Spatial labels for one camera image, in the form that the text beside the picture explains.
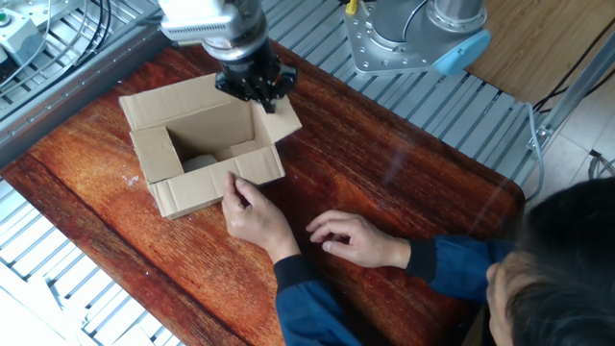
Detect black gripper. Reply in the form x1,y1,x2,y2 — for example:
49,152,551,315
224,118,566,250
214,40,298,114

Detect brown printed cardboard box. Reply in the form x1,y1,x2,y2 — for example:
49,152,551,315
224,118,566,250
118,72,303,221

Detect left forearm in blue sleeve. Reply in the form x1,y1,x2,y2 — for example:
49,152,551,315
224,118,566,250
272,253,364,346

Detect right forearm in blue sleeve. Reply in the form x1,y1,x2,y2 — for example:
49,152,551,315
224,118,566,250
405,234,518,305

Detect white control box green button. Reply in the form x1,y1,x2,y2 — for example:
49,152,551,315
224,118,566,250
0,8,45,66

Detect person's left hand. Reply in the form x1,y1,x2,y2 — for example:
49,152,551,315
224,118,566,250
220,171,302,264

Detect person's right hand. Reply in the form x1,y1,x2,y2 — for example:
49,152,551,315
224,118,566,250
305,210,412,270

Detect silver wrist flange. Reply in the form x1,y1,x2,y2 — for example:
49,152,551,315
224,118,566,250
201,13,270,63

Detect small white paper slip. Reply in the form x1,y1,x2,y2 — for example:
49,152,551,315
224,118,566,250
181,153,220,174

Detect glossy wood pattern table mat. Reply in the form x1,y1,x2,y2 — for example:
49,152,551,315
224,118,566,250
0,40,528,346

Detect person's dark haired head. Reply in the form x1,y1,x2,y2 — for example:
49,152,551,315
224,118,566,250
484,177,615,346

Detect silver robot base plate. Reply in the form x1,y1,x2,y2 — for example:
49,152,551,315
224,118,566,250
343,0,477,77

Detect black cables on slatted table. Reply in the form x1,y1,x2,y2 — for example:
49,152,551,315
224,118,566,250
71,0,112,66

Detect grey aluminium rail beam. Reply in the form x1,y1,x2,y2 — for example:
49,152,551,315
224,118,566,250
0,18,169,167

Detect light grey cable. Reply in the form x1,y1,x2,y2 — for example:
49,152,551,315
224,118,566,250
518,100,547,203

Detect black floor cables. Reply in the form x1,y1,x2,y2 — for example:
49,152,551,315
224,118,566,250
531,16,615,114

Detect aluminium frame post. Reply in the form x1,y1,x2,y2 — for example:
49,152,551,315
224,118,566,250
527,31,615,153

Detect grey cable bundle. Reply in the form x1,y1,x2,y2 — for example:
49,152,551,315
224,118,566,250
586,148,615,182

